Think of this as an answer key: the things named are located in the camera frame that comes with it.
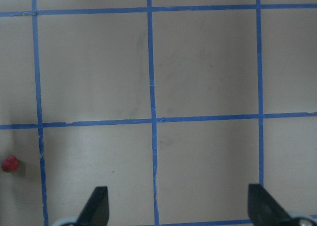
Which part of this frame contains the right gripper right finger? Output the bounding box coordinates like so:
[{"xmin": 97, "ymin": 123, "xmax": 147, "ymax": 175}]
[{"xmin": 248, "ymin": 183, "xmax": 317, "ymax": 226}]

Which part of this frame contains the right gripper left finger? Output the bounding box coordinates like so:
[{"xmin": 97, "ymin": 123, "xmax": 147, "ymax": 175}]
[{"xmin": 75, "ymin": 186, "xmax": 109, "ymax": 226}]

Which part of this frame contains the paired red strawberry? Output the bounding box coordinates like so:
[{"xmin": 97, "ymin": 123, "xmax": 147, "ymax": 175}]
[{"xmin": 1, "ymin": 156, "xmax": 19, "ymax": 172}]

